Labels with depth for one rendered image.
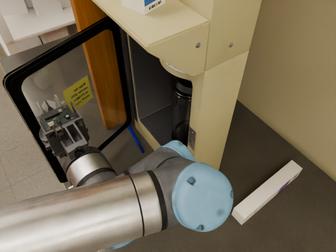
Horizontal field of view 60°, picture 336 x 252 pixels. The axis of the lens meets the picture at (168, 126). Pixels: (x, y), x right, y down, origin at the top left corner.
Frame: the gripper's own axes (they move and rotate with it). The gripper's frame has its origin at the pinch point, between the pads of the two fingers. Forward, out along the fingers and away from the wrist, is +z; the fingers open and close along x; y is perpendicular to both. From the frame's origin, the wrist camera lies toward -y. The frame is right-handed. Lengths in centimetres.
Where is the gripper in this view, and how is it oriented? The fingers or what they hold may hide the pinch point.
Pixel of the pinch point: (49, 107)
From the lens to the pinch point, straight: 69.6
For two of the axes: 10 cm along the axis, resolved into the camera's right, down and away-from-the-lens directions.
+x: -8.2, 4.4, -3.7
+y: 0.0, -6.4, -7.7
